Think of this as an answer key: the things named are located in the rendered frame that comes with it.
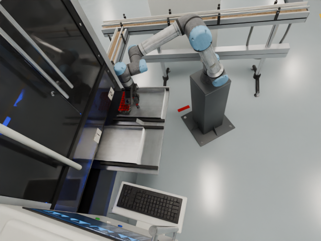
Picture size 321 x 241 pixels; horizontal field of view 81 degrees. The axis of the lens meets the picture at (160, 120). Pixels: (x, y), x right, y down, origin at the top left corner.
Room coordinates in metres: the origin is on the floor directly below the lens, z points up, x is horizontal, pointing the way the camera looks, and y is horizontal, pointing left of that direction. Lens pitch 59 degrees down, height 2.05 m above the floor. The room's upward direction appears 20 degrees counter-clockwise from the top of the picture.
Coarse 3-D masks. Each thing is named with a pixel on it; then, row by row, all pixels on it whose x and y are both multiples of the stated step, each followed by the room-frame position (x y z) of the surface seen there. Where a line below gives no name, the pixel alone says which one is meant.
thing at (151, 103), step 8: (144, 88) 1.01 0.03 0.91; (152, 88) 0.98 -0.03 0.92; (160, 88) 0.96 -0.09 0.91; (144, 96) 0.97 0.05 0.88; (152, 96) 0.94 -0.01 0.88; (160, 96) 0.91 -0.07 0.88; (144, 104) 0.89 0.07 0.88; (152, 104) 0.86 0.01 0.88; (160, 104) 0.84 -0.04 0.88; (136, 112) 0.85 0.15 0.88; (144, 112) 0.82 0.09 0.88; (152, 112) 0.79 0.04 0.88; (160, 112) 0.77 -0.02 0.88
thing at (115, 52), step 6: (120, 30) 1.85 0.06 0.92; (126, 30) 1.80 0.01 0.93; (114, 36) 1.73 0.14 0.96; (120, 36) 1.71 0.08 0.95; (126, 36) 1.76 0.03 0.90; (114, 42) 1.69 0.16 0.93; (120, 42) 1.65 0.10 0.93; (126, 42) 1.71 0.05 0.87; (108, 48) 1.57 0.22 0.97; (114, 48) 1.54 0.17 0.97; (120, 48) 1.57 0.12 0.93; (108, 54) 1.55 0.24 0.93; (114, 54) 1.49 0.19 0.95; (120, 54) 1.53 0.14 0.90; (114, 60) 1.44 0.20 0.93; (120, 60) 1.49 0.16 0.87
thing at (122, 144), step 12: (108, 132) 0.76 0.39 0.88; (120, 132) 0.73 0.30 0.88; (132, 132) 0.69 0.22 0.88; (108, 144) 0.67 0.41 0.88; (120, 144) 0.63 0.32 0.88; (132, 144) 0.60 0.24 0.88; (96, 156) 0.61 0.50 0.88; (108, 156) 0.58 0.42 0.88; (120, 156) 0.55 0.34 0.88; (132, 156) 0.52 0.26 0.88
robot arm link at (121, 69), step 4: (116, 64) 0.91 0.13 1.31; (120, 64) 0.90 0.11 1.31; (124, 64) 0.89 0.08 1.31; (116, 68) 0.88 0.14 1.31; (120, 68) 0.87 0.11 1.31; (124, 68) 0.87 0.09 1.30; (116, 72) 0.87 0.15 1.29; (120, 72) 0.86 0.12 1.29; (124, 72) 0.86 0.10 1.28; (128, 72) 0.86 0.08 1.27; (120, 76) 0.86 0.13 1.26; (124, 76) 0.86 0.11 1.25; (128, 76) 0.86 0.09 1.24; (120, 80) 0.87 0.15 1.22; (124, 80) 0.86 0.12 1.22; (128, 80) 0.86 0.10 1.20
